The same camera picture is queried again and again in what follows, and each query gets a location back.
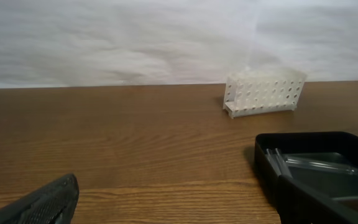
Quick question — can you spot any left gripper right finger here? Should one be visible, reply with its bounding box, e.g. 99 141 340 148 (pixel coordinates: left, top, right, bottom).
275 174 358 224

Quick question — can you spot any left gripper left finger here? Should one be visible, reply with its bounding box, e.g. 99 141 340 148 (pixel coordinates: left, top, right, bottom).
0 172 80 224

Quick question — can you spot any clear test tube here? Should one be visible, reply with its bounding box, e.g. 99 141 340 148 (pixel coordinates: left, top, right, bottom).
264 148 284 178
283 154 358 175
273 147 293 179

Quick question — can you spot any black tray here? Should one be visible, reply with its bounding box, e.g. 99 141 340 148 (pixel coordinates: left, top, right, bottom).
254 131 358 216

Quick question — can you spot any white test tube rack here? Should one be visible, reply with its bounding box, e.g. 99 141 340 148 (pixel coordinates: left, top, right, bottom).
222 68 308 120

